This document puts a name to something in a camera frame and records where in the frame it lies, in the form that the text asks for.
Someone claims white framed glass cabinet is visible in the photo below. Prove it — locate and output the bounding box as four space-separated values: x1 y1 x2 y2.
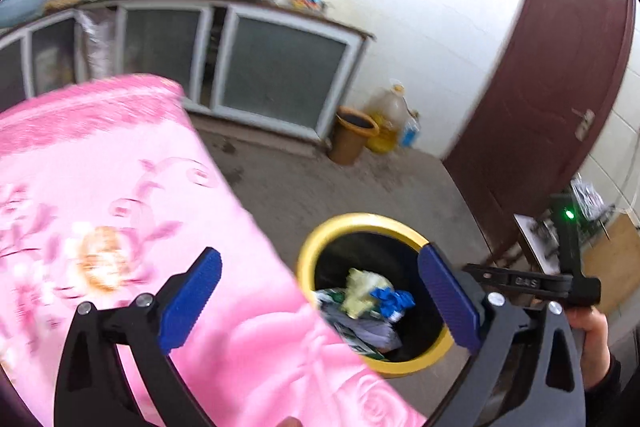
0 0 376 144

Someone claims small white green packet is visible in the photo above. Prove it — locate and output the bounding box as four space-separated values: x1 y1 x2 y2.
322 307 404 356

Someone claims brown plastic bucket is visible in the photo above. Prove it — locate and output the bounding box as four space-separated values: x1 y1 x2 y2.
327 106 381 166

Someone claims yellow oil jug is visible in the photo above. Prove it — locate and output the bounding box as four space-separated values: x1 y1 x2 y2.
365 82 409 156

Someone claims person's right hand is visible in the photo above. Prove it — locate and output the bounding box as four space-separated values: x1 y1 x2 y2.
565 307 611 394

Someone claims pink floral tablecloth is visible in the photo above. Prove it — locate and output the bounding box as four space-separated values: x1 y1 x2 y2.
0 74 429 427

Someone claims blue wrapper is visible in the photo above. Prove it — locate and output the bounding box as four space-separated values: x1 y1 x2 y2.
372 288 416 323

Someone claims yellow rimmed trash bin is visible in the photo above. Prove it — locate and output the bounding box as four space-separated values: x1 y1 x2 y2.
296 213 459 378

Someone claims blue plastic bottle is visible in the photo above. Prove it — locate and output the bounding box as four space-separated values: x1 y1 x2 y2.
400 111 421 148

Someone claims silver door handle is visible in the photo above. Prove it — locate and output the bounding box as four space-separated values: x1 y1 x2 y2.
573 108 596 142

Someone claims person's right forearm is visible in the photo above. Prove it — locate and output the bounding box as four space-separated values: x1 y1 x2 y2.
582 353 627 427

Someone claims white woven sack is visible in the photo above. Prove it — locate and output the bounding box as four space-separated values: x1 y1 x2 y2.
75 9 119 80

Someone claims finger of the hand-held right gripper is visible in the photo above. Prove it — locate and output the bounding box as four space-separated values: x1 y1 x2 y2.
462 263 507 295

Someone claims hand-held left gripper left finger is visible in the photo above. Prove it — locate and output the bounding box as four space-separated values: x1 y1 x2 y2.
54 247 223 427

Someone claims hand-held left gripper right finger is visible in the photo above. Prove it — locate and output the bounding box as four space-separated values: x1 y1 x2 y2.
417 243 586 427

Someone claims blue plastic basket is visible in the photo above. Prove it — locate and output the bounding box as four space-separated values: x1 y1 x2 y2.
0 0 54 30

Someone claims dark red door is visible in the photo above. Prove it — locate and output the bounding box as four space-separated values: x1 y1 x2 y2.
442 0 637 269

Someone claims yellow wrapper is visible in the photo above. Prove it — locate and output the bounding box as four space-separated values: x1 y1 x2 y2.
340 268 396 319

